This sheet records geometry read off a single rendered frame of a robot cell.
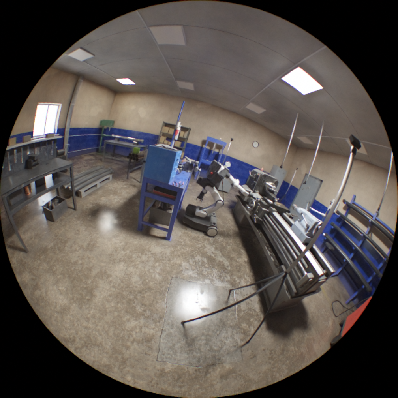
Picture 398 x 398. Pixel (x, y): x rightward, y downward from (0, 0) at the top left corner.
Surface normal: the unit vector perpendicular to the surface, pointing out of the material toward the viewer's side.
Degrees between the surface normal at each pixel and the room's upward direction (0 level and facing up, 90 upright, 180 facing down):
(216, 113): 90
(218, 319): 0
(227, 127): 90
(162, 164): 90
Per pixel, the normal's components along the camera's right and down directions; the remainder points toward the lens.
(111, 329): 0.30, -0.87
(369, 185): -0.95, -0.29
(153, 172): -0.03, 0.40
